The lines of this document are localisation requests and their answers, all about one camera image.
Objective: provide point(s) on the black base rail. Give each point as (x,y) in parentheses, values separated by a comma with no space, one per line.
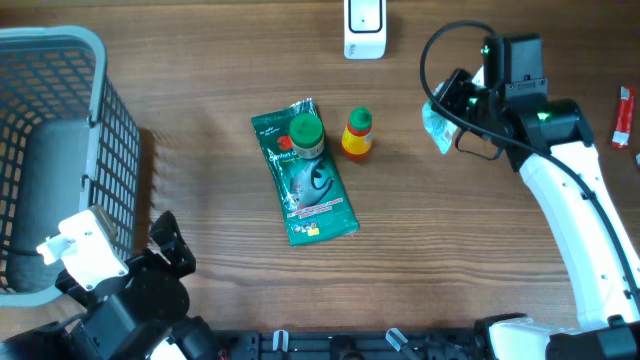
(446,343)

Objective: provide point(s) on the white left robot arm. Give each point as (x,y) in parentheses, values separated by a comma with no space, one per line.
(140,315)

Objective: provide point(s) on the green lid jar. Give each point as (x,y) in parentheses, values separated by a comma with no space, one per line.
(306,132)

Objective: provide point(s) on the small red sachet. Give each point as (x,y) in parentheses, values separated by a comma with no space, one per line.
(624,119)

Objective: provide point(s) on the grey plastic shopping basket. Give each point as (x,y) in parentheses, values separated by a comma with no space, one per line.
(68,142)

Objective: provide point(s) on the red yellow sauce bottle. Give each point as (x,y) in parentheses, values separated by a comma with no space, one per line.
(357,137)

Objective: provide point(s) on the white barcode scanner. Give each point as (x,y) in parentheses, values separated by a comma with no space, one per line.
(365,29)

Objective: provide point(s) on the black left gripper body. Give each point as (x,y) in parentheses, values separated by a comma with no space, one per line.
(95,297)

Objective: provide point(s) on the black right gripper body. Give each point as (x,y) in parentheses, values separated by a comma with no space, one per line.
(468,100)

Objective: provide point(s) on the light green tissue packet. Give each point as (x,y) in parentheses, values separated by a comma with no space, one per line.
(440,129)

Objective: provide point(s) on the green 3M gloves packet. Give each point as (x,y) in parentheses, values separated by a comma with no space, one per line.
(314,202)

